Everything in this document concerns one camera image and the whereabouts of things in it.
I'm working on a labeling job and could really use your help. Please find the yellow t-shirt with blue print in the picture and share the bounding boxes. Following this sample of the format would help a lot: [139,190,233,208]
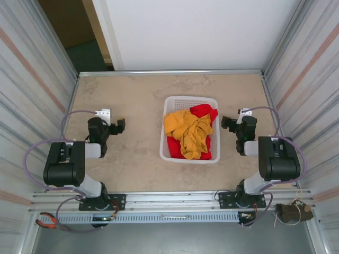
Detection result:
[163,110,214,160]

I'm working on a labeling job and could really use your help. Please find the white plastic mesh basket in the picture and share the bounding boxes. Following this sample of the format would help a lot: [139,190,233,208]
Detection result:
[159,95,221,164]

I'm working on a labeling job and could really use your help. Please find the red t-shirt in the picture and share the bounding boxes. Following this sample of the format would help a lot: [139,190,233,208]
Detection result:
[166,104,219,161]

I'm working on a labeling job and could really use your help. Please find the aluminium table edge bar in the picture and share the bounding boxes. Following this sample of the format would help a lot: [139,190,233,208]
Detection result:
[78,69,265,78]

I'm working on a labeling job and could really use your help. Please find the small controller board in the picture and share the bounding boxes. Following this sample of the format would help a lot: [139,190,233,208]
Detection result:
[238,211,256,221]
[91,214,117,222]

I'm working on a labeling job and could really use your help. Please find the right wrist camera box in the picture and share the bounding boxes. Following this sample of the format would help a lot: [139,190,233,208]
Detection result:
[236,107,254,125]

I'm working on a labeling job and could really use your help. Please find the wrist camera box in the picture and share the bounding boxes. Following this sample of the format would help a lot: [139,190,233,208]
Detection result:
[236,107,254,125]
[94,107,112,125]

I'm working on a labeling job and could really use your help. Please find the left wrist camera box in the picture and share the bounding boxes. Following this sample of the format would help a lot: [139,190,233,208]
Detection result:
[94,107,112,125]

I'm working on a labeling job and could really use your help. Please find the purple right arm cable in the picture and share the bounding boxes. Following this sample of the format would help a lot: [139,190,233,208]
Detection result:
[239,106,308,228]

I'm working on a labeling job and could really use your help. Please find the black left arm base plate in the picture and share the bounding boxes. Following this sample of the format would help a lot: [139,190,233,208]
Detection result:
[78,194,126,212]

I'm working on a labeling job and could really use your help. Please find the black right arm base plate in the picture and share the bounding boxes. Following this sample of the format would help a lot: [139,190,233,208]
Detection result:
[218,192,266,210]

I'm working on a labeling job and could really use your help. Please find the grey slotted cable duct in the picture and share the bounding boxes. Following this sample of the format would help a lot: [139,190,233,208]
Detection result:
[57,213,240,224]

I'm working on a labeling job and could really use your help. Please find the aluminium mounting rail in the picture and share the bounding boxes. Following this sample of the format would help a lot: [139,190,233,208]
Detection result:
[28,189,317,214]

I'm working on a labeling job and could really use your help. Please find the brown cloth pouch with string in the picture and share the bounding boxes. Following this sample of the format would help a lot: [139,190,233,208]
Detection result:
[273,189,315,228]

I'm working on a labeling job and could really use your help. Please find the beige wooden door frame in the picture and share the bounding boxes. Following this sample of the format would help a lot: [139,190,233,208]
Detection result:
[81,0,115,71]

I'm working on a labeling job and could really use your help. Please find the orange-handled pliers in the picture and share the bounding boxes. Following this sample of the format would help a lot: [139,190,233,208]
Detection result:
[35,212,73,233]

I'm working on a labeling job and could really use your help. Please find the small silver metal handle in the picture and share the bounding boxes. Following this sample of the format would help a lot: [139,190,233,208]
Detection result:
[159,214,189,220]

